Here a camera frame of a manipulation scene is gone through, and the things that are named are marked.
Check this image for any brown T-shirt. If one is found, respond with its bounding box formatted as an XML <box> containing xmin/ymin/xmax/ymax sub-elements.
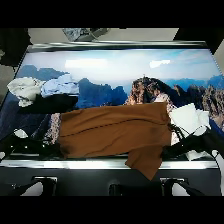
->
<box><xmin>56</xmin><ymin>101</ymin><xmax>173</xmax><ymax>182</ymax></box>

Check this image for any light blue garment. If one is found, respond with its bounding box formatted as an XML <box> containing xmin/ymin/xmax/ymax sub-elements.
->
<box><xmin>40</xmin><ymin>73</ymin><xmax>81</xmax><ymax>99</ymax></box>

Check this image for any black garment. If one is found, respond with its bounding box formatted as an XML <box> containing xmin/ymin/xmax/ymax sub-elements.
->
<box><xmin>18</xmin><ymin>93</ymin><xmax>79</xmax><ymax>115</ymax></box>

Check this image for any white folded garment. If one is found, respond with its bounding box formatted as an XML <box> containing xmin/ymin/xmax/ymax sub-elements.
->
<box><xmin>168</xmin><ymin>102</ymin><xmax>212</xmax><ymax>162</ymax></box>

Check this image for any silver frame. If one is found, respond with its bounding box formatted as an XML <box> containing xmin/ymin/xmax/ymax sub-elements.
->
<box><xmin>0</xmin><ymin>156</ymin><xmax>224</xmax><ymax>197</ymax></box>

